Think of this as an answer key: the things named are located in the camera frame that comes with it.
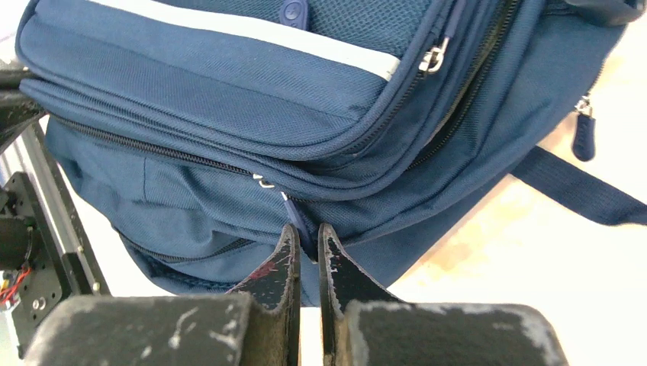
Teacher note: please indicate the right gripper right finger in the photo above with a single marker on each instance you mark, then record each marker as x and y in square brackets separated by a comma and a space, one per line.
[365, 324]

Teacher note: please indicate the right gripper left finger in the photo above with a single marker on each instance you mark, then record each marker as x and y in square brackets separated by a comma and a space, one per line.
[255, 323]

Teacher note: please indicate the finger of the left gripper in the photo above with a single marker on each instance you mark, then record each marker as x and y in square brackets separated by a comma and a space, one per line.
[18, 110]

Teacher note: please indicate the navy blue student backpack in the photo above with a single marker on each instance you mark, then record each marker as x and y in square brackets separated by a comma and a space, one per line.
[200, 128]

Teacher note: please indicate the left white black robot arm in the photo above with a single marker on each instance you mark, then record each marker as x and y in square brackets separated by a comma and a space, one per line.
[14, 229]

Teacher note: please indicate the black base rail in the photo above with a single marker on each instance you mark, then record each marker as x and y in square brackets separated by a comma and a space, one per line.
[61, 262]

